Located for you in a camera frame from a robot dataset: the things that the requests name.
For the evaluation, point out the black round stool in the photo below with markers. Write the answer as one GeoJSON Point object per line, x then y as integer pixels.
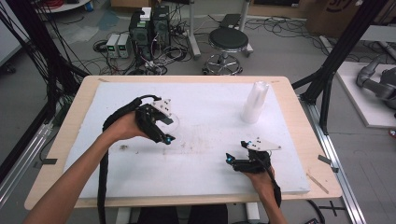
{"type": "Point", "coordinates": [229, 39]}

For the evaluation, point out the grey bench power supply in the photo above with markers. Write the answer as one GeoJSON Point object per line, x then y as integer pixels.
{"type": "Point", "coordinates": [112, 45]}
{"type": "Point", "coordinates": [124, 45]}

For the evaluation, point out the stack of clear plastic cups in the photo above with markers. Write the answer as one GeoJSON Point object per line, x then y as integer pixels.
{"type": "Point", "coordinates": [253, 104]}

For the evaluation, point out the black metal frame strut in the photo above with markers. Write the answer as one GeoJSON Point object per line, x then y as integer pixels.
{"type": "Point", "coordinates": [342, 46]}

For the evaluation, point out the small white box device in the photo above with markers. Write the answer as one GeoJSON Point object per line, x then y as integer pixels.
{"type": "Point", "coordinates": [145, 14]}

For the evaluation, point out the black tape strip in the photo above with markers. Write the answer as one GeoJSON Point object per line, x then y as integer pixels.
{"type": "Point", "coordinates": [324, 159]}
{"type": "Point", "coordinates": [49, 161]}

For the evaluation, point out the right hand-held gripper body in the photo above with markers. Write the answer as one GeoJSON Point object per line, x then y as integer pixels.
{"type": "Point", "coordinates": [263, 145]}

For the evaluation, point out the brown cardboard box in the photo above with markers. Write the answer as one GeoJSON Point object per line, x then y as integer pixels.
{"type": "Point", "coordinates": [336, 15]}

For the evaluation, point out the single clear plastic cup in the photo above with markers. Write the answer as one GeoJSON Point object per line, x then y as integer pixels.
{"type": "Point", "coordinates": [176, 128]}

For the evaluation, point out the person's left hand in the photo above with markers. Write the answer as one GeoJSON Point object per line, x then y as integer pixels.
{"type": "Point", "coordinates": [124, 127]}

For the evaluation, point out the grey metal desk leg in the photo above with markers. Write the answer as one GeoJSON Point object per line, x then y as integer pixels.
{"type": "Point", "coordinates": [193, 34]}
{"type": "Point", "coordinates": [244, 18]}

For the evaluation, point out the person's dark trouser legs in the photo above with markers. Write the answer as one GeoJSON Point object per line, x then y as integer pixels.
{"type": "Point", "coordinates": [183, 216]}

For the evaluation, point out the black computer tower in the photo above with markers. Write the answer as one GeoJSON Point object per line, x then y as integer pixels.
{"type": "Point", "coordinates": [140, 37]}
{"type": "Point", "coordinates": [161, 26]}

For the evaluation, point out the round white table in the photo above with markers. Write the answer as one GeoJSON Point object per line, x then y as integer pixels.
{"type": "Point", "coordinates": [68, 6]}

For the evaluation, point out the blue tape roll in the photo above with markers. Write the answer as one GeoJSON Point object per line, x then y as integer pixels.
{"type": "Point", "coordinates": [89, 6]}

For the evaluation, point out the white foam mat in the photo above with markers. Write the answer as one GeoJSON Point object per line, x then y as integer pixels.
{"type": "Point", "coordinates": [202, 174]}

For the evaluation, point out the light wooden table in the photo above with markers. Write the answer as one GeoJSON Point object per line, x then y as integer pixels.
{"type": "Point", "coordinates": [300, 130]}

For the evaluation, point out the person's right hand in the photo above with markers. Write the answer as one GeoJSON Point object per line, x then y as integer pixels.
{"type": "Point", "coordinates": [261, 183]}

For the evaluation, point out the aluminium floor rail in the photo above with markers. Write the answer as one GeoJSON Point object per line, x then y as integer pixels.
{"type": "Point", "coordinates": [21, 161]}
{"type": "Point", "coordinates": [330, 149]}

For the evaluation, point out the flat black laptop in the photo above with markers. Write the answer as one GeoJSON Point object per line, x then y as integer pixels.
{"type": "Point", "coordinates": [230, 20]}

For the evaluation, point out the white floor board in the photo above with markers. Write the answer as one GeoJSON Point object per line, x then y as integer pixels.
{"type": "Point", "coordinates": [364, 105]}

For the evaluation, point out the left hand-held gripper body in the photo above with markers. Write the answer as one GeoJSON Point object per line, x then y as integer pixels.
{"type": "Point", "coordinates": [148, 119]}

